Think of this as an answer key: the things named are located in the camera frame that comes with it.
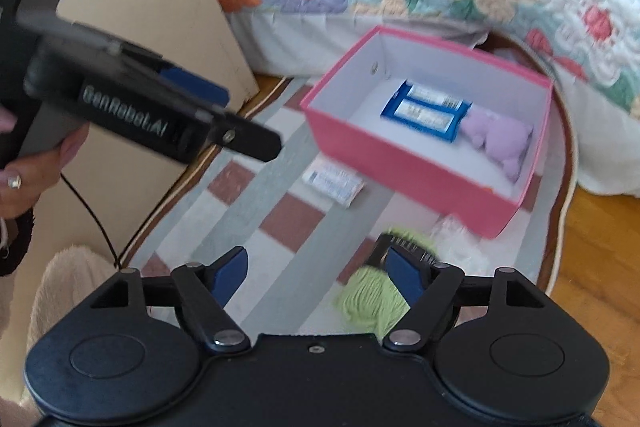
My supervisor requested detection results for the blue wet wipes packet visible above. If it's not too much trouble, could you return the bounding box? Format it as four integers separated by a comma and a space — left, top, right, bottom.
381, 79, 472, 144

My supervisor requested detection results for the green yarn ball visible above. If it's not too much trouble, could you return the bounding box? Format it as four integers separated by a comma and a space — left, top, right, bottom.
334, 229, 441, 340

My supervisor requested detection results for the black cable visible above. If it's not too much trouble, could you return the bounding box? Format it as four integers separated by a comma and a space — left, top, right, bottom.
59, 171, 122, 271

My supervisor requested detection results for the person's left hand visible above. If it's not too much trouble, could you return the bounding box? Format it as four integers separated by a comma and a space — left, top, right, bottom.
0, 109, 92, 222

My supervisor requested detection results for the pink cardboard box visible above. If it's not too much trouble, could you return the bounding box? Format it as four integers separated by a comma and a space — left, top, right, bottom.
300, 26, 553, 239

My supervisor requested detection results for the white tissue packet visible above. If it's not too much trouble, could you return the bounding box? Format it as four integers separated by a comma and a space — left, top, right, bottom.
301, 159, 366, 208

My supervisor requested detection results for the beige fluffy clothing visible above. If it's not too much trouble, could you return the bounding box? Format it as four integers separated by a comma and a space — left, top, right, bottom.
0, 244, 122, 413

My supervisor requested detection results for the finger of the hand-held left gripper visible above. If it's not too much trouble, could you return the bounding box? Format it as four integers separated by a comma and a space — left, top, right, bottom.
155, 59, 231, 108
202, 106, 284, 163

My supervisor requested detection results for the purple plush toy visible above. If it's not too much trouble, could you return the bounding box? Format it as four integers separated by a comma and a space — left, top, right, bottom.
459, 109, 535, 182

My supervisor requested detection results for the clear floss picks box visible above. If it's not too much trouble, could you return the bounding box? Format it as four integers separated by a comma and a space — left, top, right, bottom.
429, 213, 494, 279

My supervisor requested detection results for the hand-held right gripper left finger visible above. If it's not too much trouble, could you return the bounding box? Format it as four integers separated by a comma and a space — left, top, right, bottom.
90, 246, 251, 353

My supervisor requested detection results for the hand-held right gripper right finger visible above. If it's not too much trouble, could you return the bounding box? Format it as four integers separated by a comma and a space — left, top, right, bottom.
382, 243, 546, 351

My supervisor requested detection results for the striped checkered rug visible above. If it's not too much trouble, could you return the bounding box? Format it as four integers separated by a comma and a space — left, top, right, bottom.
115, 22, 581, 339

